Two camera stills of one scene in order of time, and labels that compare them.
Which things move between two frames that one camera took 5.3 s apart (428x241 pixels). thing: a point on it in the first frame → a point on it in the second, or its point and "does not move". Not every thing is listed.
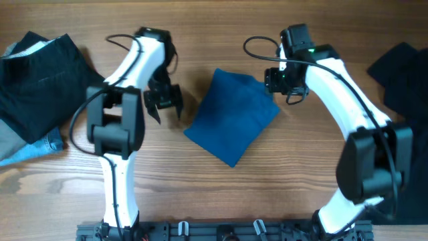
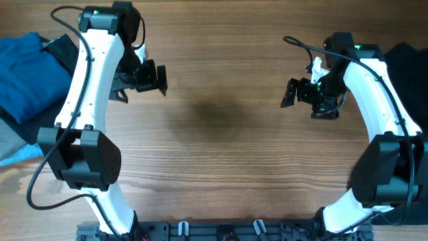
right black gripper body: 272,80 → 290,92
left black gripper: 163,94 → 160,79
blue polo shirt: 232,111 → 31,77
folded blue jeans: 52,142 does not move
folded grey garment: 10,141 does not move
